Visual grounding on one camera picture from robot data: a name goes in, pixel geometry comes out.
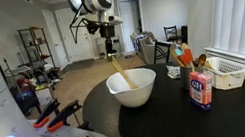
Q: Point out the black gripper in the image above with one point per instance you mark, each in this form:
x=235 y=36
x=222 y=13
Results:
x=107 y=32

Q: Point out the slotted wooden spoon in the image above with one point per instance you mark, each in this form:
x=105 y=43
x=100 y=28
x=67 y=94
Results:
x=125 y=76

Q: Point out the white mixing bowl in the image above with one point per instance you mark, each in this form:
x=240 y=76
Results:
x=134 y=95

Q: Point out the brown round wooden spoon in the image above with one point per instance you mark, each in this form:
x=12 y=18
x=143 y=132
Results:
x=201 y=59

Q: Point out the blue white patterned blanket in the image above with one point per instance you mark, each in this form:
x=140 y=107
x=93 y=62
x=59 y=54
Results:
x=138 y=42

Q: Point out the white interior door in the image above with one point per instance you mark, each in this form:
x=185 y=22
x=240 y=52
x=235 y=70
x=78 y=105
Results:
x=131 y=23

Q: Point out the grey sofa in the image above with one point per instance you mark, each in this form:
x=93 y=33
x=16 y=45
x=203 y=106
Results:
x=146 y=50

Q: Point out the dark door mat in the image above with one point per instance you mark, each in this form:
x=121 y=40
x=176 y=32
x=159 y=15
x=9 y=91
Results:
x=78 y=65

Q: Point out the white panelled front door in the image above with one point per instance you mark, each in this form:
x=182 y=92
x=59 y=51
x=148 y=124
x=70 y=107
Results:
x=68 y=40

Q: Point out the black metal dining chair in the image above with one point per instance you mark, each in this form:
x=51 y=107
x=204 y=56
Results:
x=161 y=51

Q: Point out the white closet door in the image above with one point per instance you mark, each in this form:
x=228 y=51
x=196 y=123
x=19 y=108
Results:
x=55 y=39

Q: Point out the light wooden utensil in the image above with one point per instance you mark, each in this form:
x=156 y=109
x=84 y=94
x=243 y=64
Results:
x=177 y=58

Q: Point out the teal silicone spatula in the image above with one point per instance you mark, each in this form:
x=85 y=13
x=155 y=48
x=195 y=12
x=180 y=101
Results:
x=179 y=51

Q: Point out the tall metal storage rack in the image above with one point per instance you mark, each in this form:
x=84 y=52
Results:
x=37 y=53

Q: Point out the red silicone spatula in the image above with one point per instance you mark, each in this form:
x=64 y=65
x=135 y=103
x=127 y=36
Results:
x=186 y=57

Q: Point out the metal utensil cup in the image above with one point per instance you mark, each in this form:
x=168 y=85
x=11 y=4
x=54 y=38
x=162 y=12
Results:
x=185 y=77

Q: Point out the orange tipped black clamp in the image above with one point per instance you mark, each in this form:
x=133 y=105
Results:
x=64 y=115
x=47 y=112

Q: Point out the white cardboard box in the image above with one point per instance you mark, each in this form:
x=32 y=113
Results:
x=44 y=95

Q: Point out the black cluttered cart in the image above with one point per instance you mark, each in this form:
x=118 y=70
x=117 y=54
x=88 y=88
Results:
x=23 y=92

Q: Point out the grey robot mounting plate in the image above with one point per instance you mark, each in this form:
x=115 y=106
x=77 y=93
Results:
x=63 y=134

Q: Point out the pink sugar carton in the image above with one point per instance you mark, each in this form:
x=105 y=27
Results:
x=200 y=90

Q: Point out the white plastic basket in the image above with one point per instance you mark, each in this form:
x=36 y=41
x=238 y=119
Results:
x=232 y=76

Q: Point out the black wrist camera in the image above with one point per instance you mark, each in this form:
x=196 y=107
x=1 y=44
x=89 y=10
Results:
x=93 y=26

